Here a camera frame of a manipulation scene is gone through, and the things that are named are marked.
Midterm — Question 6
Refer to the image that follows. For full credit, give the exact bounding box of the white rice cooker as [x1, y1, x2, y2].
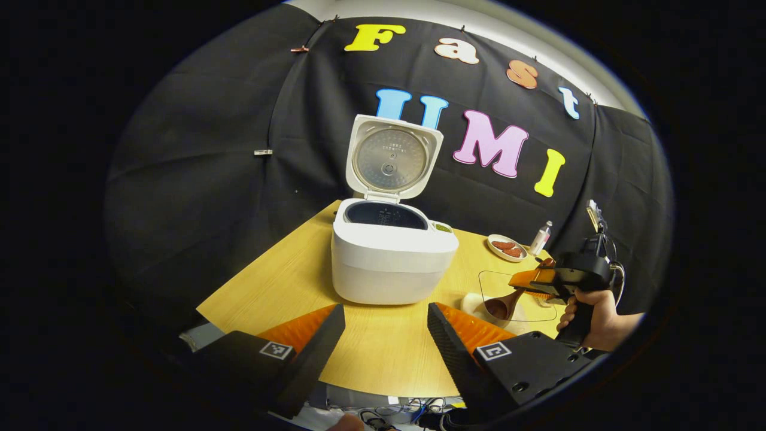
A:
[331, 114, 460, 306]

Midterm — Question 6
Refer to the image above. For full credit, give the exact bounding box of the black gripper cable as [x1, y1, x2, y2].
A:
[609, 261, 627, 307]

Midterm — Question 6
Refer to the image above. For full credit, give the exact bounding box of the bundle of floor cables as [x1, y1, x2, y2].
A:
[358, 397, 475, 431]

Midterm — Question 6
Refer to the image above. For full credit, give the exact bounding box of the white round plate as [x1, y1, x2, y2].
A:
[487, 233, 529, 263]

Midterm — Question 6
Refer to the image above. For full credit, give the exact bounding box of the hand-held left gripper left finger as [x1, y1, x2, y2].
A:
[180, 303, 347, 420]

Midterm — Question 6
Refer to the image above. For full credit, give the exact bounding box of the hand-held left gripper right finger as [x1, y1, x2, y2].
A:
[427, 302, 600, 423]

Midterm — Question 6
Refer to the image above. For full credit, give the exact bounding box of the clear bottle pink label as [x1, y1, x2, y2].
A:
[530, 220, 554, 257]

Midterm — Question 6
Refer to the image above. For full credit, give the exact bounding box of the brown wooden spoon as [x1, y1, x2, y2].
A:
[484, 257, 557, 321]

